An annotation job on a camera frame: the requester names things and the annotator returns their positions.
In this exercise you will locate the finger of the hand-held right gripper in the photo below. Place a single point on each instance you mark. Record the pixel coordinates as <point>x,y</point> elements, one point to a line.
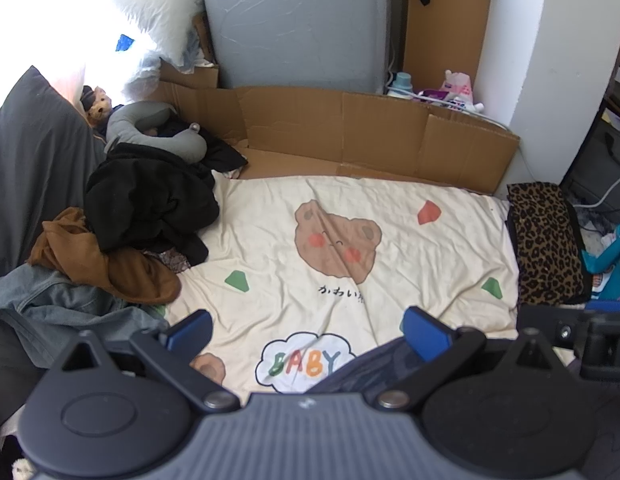
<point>544,322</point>

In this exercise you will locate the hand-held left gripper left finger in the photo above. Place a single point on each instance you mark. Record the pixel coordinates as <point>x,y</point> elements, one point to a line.
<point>190,332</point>

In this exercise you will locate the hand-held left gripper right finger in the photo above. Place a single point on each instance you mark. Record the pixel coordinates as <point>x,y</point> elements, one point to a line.
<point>424,335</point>

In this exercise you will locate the person's navy pants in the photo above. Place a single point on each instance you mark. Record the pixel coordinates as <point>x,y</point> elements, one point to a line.
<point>360,370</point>

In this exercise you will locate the leopard print cloth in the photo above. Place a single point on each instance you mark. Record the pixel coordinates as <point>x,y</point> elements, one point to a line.
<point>544,240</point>

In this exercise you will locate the teal printed blanket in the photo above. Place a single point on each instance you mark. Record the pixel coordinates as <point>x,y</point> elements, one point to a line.
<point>614,260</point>

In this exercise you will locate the brown garment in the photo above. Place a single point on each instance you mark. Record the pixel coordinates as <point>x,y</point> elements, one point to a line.
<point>125,275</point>

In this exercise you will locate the cream bear printed blanket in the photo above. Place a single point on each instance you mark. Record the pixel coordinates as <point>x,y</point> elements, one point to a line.
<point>270,240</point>

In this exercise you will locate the blue denim garment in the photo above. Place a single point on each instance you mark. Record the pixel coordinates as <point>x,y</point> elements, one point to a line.
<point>50,305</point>

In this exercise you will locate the black jacket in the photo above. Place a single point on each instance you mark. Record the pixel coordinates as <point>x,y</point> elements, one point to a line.
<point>140,195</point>

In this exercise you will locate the grey bag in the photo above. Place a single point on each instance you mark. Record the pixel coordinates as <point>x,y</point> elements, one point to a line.
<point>594,155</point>

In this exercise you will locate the black cloth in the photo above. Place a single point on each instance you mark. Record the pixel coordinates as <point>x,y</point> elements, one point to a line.
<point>220,155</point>

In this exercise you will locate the grey neck pillow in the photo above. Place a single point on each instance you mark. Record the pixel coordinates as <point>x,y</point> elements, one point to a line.
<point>135,120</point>

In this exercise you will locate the folded cardboard sheet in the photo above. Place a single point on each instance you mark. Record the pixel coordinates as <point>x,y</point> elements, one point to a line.
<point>340,125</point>

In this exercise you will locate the dark grey garment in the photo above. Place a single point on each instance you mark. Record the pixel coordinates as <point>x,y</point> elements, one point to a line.
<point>35,160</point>

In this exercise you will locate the brown plush toy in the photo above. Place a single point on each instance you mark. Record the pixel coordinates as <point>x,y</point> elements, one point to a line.
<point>97,105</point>

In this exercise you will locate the pink packet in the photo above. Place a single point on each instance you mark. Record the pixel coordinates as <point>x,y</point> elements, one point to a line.
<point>457,85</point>

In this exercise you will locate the light blue bottle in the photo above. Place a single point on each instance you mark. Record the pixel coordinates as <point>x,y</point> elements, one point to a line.
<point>402,82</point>

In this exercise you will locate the cardboard box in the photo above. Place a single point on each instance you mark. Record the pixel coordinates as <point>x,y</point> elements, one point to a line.
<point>190,77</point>

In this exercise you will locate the clear plastic bag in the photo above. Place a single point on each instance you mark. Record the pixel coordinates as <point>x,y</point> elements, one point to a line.
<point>140,72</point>

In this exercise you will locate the upright cardboard panel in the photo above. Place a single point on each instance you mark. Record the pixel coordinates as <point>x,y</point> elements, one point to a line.
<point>449,25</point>

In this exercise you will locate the grey wrapped mattress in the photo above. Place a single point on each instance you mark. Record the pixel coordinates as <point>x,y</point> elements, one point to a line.
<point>300,25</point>

